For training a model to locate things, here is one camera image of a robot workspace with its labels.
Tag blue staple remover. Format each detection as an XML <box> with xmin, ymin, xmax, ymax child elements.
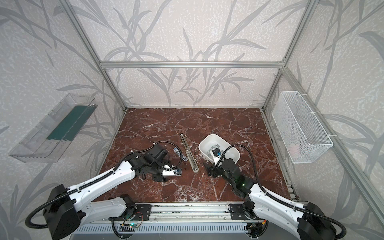
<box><xmin>174</xmin><ymin>148</ymin><xmax>189</xmax><ymax>162</ymax></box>

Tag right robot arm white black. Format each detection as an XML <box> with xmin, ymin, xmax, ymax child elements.
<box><xmin>205</xmin><ymin>159</ymin><xmax>347</xmax><ymax>240</ymax></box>

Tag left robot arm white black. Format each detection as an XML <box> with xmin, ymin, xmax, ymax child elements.
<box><xmin>43</xmin><ymin>150</ymin><xmax>181</xmax><ymax>240</ymax></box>

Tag white plastic tray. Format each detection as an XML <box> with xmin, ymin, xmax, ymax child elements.
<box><xmin>199</xmin><ymin>134</ymin><xmax>241</xmax><ymax>164</ymax></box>

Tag pink item in basket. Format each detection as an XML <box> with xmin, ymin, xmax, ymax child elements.
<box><xmin>288</xmin><ymin>144</ymin><xmax>301</xmax><ymax>159</ymax></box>

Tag green circuit board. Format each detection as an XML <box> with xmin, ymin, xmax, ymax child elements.
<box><xmin>120</xmin><ymin>223</ymin><xmax>142</xmax><ymax>232</ymax></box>

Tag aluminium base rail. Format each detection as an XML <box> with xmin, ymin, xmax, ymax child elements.
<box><xmin>62</xmin><ymin>202</ymin><xmax>316</xmax><ymax>224</ymax></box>

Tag white wire mesh basket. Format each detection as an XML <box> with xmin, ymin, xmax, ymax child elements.
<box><xmin>272</xmin><ymin>91</ymin><xmax>333</xmax><ymax>164</ymax></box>

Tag clear plastic wall bin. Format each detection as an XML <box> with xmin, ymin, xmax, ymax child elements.
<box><xmin>9</xmin><ymin>94</ymin><xmax>98</xmax><ymax>163</ymax></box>

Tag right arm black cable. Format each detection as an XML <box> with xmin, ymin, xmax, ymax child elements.
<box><xmin>215</xmin><ymin>144</ymin><xmax>347</xmax><ymax>240</ymax></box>

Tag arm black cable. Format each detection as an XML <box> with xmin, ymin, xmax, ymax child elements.
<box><xmin>215</xmin><ymin>144</ymin><xmax>347</xmax><ymax>240</ymax></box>
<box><xmin>24</xmin><ymin>140</ymin><xmax>184</xmax><ymax>229</ymax></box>

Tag aluminium cage frame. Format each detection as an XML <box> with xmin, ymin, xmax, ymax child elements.
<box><xmin>58</xmin><ymin>1</ymin><xmax>384</xmax><ymax>225</ymax></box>

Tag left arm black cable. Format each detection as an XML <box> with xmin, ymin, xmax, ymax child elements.
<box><xmin>24</xmin><ymin>140</ymin><xmax>184</xmax><ymax>229</ymax></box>

